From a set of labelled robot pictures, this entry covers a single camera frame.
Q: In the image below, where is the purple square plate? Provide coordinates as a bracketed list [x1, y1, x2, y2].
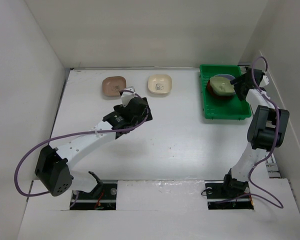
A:
[215, 74, 235, 81]

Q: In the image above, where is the green square plate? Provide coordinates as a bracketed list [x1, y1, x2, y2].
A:
[209, 76, 236, 97]

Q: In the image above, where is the red round plate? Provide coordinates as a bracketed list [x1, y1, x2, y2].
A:
[206, 80, 234, 101]

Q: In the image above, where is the cream square plate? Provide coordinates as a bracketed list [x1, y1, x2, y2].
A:
[147, 74, 172, 95]

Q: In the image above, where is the brown square plate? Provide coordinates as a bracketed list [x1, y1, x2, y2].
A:
[102, 76, 127, 97]

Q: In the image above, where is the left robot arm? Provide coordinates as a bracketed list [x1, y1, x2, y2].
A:
[35, 96, 153, 199]

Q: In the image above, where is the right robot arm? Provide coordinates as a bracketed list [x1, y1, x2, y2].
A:
[221, 68, 290, 197]

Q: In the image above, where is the green plastic bin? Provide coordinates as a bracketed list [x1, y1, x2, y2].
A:
[199, 64, 252, 120]

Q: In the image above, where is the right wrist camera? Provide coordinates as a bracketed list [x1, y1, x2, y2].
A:
[259, 74, 270, 88]

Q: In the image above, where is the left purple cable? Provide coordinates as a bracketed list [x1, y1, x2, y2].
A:
[16, 86, 151, 211]

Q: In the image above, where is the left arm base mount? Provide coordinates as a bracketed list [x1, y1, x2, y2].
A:
[69, 182, 118, 211]

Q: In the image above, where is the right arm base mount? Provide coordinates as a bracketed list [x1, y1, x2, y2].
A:
[201, 180, 254, 210]

